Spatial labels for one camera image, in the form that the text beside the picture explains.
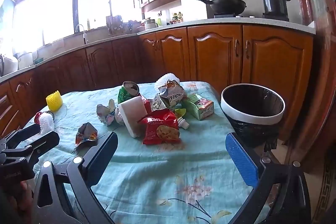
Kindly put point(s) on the small white plastic bottle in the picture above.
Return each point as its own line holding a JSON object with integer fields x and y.
{"x": 183, "y": 123}

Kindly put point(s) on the wooden base cabinets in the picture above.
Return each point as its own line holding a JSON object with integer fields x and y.
{"x": 210, "y": 56}

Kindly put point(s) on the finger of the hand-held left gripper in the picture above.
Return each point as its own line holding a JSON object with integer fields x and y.
{"x": 22, "y": 134}
{"x": 43, "y": 141}

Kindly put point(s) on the white paper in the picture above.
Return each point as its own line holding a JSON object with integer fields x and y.
{"x": 106, "y": 114}

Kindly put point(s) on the white bowl with dark interior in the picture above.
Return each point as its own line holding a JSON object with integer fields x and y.
{"x": 252, "y": 119}

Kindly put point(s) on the kitchen window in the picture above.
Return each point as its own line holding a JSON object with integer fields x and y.
{"x": 63, "y": 8}

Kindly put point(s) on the white green snack bag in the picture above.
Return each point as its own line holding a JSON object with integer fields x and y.
{"x": 170, "y": 97}

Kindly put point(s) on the yellow bottle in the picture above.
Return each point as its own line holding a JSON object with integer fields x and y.
{"x": 88, "y": 24}

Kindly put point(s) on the black wok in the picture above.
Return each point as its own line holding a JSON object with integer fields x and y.
{"x": 227, "y": 5}

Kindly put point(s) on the teal floral tablecloth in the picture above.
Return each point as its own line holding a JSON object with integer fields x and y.
{"x": 162, "y": 176}

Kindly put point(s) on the yellow green wrapper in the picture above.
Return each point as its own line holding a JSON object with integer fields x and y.
{"x": 180, "y": 111}

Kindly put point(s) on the red milk carton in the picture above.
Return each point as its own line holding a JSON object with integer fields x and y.
{"x": 132, "y": 116}

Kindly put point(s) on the white kettle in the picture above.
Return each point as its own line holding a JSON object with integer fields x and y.
{"x": 8, "y": 64}

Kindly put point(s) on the patterned floor mat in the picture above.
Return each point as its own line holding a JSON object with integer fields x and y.
{"x": 325, "y": 192}

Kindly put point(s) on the large white foam fruit net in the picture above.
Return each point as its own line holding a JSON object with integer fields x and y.
{"x": 168, "y": 79}

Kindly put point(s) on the chrome faucet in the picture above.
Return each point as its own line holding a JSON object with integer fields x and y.
{"x": 83, "y": 32}

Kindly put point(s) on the green drink can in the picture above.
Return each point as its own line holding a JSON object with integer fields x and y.
{"x": 126, "y": 94}

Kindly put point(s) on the person's left hand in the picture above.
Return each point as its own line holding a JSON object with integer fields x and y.
{"x": 15, "y": 203}

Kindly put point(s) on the row of seasoning jars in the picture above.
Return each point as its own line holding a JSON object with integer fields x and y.
{"x": 176, "y": 18}

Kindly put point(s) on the red round lid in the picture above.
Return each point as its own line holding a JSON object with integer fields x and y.
{"x": 37, "y": 117}

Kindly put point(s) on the green drink carton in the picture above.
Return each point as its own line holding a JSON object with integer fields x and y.
{"x": 198, "y": 106}

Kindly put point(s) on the white kitchen countertop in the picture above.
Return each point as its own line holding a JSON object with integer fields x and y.
{"x": 236, "y": 23}

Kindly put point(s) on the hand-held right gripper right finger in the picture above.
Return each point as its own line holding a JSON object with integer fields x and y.
{"x": 241, "y": 161}

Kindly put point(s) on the green bottle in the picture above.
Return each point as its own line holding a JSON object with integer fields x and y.
{"x": 159, "y": 22}

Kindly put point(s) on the small white foam fruit net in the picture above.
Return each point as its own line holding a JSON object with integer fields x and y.
{"x": 47, "y": 123}

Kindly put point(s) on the wooden door frame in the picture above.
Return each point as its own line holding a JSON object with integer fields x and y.
{"x": 312, "y": 56}

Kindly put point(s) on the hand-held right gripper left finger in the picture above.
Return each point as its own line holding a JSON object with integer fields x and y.
{"x": 103, "y": 158}

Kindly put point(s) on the white lidded pot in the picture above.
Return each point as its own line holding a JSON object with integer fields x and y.
{"x": 150, "y": 24}

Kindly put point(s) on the red cookie snack bag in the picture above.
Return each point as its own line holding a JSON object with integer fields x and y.
{"x": 161, "y": 132}

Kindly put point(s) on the red wrapper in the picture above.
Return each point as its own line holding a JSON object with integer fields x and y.
{"x": 86, "y": 134}

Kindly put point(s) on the steel cooking pot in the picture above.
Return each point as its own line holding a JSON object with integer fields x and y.
{"x": 274, "y": 5}

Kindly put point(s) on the yellow foam fruit net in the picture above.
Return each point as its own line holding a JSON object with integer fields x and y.
{"x": 54, "y": 102}

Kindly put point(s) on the utensil rack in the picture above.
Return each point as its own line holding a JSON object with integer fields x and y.
{"x": 114, "y": 24}

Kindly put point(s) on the gas stove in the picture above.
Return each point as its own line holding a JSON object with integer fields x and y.
{"x": 275, "y": 17}

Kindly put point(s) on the white rice cooker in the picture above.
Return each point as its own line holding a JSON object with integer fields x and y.
{"x": 25, "y": 60}

